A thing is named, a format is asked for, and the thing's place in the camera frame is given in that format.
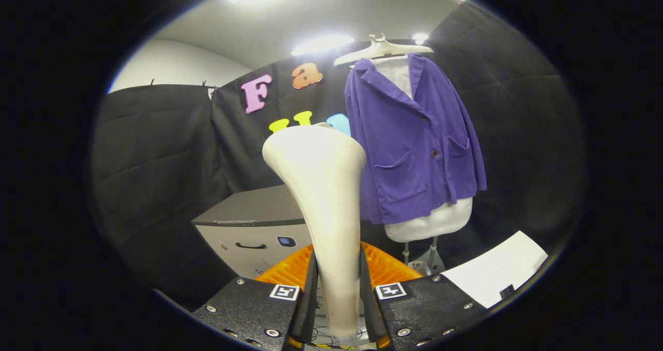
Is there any white clothes hanger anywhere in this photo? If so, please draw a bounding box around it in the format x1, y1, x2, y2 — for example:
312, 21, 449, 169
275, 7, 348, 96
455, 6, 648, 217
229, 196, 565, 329
334, 34, 435, 68

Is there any white garment steamer head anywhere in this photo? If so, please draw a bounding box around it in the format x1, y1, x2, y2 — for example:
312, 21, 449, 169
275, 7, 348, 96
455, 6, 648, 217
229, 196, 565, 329
262, 122, 367, 337

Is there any black backdrop cloth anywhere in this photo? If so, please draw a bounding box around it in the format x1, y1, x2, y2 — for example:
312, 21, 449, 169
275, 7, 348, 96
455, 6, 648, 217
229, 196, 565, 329
91, 2, 586, 310

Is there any white garment form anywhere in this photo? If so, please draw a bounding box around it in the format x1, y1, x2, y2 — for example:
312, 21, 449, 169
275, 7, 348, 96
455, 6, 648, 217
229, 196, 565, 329
373, 56, 473, 243

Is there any purple jacket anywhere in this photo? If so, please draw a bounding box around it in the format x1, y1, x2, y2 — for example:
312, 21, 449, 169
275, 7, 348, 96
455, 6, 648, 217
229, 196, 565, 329
344, 53, 487, 225

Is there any long ceiling light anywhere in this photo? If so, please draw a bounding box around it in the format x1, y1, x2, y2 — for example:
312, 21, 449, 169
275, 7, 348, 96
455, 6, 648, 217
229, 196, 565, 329
291, 34, 355, 56

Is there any white board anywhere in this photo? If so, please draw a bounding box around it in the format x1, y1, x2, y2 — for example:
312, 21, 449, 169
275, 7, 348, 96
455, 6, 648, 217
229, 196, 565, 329
441, 230, 549, 309

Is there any metal form stand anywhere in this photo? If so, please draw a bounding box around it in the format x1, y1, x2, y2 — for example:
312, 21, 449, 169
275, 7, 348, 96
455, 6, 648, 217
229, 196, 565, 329
401, 236, 446, 276

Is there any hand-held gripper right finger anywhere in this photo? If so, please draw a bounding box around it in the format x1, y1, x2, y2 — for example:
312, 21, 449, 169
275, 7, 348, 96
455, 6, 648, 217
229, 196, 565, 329
360, 242, 490, 351

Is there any grey cabinet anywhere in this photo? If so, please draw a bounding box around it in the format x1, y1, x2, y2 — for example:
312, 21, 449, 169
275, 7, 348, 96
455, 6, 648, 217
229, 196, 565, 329
192, 184, 314, 280

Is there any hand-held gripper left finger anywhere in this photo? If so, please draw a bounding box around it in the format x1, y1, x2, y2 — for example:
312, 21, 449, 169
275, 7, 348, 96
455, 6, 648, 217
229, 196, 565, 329
193, 244, 318, 351

